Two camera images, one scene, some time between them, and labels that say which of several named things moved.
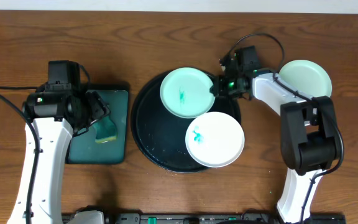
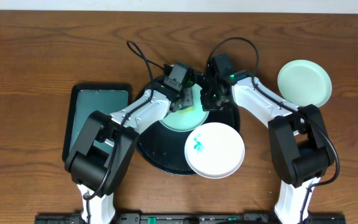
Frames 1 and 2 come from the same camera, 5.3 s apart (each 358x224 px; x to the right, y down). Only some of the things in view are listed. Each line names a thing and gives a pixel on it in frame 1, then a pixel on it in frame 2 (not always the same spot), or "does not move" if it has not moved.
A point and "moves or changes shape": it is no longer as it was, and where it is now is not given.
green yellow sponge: [105, 130] moves or changes shape
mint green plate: [307, 76] does not move
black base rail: [196, 218] does not move
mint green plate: [185, 92] moves or changes shape
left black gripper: [92, 109] → [182, 101]
